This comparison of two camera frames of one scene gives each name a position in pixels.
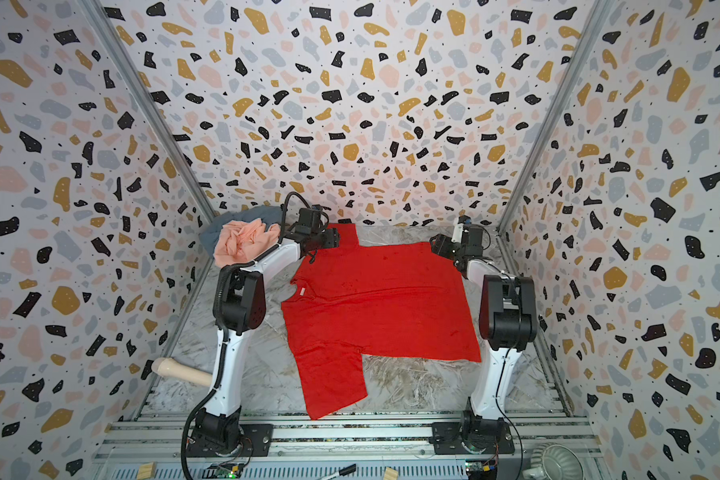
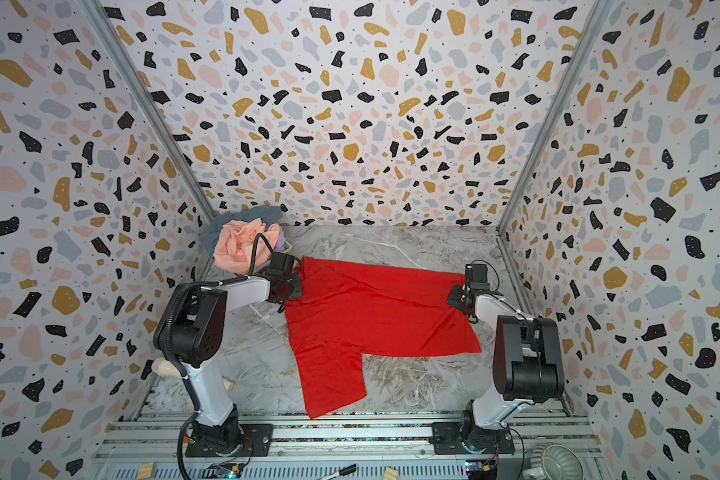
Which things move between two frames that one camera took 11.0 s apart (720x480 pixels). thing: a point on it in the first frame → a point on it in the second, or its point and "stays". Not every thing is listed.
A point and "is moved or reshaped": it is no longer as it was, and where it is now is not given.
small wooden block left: x=147 y=471 stays
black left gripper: x=330 y=237 → x=295 y=291
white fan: x=553 y=461 stays
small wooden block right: x=390 y=474 stays
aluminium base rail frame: x=360 y=445 stays
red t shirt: x=390 y=300 is moved or reshaped
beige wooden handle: x=168 y=367 stays
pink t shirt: x=244 y=241 stays
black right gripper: x=442 y=245 → x=459 y=297
